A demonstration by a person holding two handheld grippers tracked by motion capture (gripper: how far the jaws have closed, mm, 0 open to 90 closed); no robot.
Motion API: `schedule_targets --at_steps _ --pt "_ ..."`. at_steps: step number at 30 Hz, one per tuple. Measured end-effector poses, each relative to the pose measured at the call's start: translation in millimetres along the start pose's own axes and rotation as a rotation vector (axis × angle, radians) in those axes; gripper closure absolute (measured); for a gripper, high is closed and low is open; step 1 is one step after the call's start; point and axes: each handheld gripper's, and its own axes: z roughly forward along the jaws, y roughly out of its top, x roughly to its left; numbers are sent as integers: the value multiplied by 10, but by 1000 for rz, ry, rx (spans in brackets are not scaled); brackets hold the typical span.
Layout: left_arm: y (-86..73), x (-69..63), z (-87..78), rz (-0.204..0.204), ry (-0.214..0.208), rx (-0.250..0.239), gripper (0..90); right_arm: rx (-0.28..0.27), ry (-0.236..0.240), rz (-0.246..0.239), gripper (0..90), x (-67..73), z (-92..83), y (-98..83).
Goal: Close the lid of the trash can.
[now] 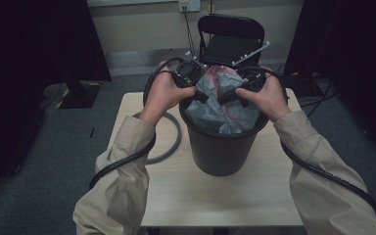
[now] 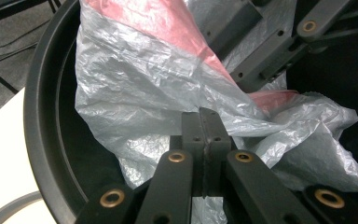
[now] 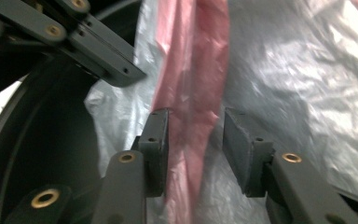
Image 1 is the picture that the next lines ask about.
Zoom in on person's left hand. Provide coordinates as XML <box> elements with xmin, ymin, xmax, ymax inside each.
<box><xmin>139</xmin><ymin>60</ymin><xmax>199</xmax><ymax>126</ymax></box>

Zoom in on black folding chair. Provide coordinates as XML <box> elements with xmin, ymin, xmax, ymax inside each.
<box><xmin>197</xmin><ymin>13</ymin><xmax>266</xmax><ymax>71</ymax></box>

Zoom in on black curtain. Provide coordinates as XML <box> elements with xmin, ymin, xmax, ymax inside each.
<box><xmin>283</xmin><ymin>0</ymin><xmax>376</xmax><ymax>158</ymax></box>
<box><xmin>0</xmin><ymin>0</ymin><xmax>113</xmax><ymax>204</ymax></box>

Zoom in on black wall socket cable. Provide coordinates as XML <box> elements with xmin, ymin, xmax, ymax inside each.
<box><xmin>182</xmin><ymin>6</ymin><xmax>198</xmax><ymax>58</ymax></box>

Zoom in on black stand base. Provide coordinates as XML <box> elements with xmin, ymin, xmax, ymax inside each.
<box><xmin>58</xmin><ymin>80</ymin><xmax>102</xmax><ymax>110</ymax></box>

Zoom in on person's right hand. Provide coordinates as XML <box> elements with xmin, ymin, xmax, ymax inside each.
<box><xmin>234</xmin><ymin>67</ymin><xmax>292</xmax><ymax>123</ymax></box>

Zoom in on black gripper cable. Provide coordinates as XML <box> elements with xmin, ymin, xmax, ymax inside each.
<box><xmin>88</xmin><ymin>57</ymin><xmax>187</xmax><ymax>191</ymax></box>
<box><xmin>241</xmin><ymin>65</ymin><xmax>376</xmax><ymax>221</ymax></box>

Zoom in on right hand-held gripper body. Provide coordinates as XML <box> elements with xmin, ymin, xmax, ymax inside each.
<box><xmin>231</xmin><ymin>40</ymin><xmax>271</xmax><ymax>93</ymax></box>

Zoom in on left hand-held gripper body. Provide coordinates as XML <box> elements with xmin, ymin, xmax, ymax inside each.
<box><xmin>170</xmin><ymin>50</ymin><xmax>210</xmax><ymax>89</ymax></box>

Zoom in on black plastic trash bin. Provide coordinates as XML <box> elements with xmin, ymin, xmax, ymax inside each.
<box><xmin>178</xmin><ymin>94</ymin><xmax>270</xmax><ymax>177</ymax></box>

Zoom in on grey plastic bin ring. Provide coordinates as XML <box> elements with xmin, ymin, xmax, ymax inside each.
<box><xmin>132</xmin><ymin>112</ymin><xmax>183</xmax><ymax>165</ymax></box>

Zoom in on white wall socket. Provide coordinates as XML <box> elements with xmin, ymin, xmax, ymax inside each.
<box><xmin>178</xmin><ymin>0</ymin><xmax>202</xmax><ymax>14</ymax></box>

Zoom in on black floor cables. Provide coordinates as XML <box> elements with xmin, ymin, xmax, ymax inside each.
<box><xmin>298</xmin><ymin>73</ymin><xmax>341</xmax><ymax>118</ymax></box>

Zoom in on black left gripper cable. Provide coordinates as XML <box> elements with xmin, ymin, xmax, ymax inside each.
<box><xmin>88</xmin><ymin>57</ymin><xmax>187</xmax><ymax>191</ymax></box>

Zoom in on grey plastic trash bag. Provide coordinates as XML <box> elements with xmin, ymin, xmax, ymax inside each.
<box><xmin>184</xmin><ymin>65</ymin><xmax>262</xmax><ymax>135</ymax></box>

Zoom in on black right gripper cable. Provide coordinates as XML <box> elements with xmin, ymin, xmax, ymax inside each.
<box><xmin>241</xmin><ymin>65</ymin><xmax>376</xmax><ymax>221</ymax></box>

